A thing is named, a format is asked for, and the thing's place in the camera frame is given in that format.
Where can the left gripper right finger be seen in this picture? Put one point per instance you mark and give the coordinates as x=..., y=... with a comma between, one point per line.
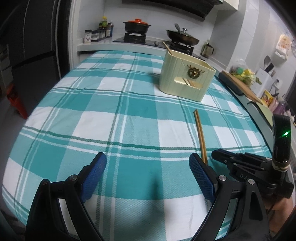
x=249, y=220

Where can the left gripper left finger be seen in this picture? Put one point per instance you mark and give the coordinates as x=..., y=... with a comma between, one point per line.
x=45, y=220

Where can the person's right hand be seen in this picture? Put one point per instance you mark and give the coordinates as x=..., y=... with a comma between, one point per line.
x=282, y=208

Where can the pink purple cups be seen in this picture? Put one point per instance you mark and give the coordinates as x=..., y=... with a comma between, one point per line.
x=278, y=106

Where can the wooden cutting board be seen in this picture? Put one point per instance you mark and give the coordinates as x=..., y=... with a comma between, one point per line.
x=243, y=87

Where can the white knife utensil block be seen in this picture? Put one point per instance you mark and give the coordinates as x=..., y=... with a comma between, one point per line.
x=264, y=78

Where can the wooden chopstick beside spoons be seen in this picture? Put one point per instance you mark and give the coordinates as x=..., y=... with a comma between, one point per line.
x=200, y=136

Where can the plastic bag with sponges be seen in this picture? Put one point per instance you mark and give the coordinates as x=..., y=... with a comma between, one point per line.
x=240, y=70

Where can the teal white plaid tablecloth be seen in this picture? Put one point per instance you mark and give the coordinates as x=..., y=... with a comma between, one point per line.
x=112, y=103

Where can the hanging paper bag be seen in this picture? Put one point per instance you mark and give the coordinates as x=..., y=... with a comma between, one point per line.
x=283, y=47

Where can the cream utensil holder box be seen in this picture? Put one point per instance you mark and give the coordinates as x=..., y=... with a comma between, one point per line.
x=180, y=66

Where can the dark glass kettle jug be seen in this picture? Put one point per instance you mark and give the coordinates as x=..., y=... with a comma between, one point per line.
x=207, y=50

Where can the black wok glass lid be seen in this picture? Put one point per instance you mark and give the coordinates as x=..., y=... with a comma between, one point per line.
x=181, y=36

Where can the chopstick in holder right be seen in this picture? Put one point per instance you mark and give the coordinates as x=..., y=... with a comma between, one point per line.
x=167, y=48

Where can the black range hood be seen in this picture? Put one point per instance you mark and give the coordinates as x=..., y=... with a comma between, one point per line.
x=198, y=9

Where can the black refrigerator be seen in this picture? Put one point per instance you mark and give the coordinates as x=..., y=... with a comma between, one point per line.
x=36, y=34

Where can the spice jar rack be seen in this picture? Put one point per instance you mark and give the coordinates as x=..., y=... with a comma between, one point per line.
x=94, y=35

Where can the black gas stove top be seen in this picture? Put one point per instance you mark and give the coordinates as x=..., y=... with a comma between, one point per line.
x=142, y=40

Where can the black pot orange lid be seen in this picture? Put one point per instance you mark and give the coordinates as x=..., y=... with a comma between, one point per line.
x=136, y=26

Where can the sauce bottles group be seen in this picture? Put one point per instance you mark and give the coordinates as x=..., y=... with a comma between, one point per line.
x=105, y=28

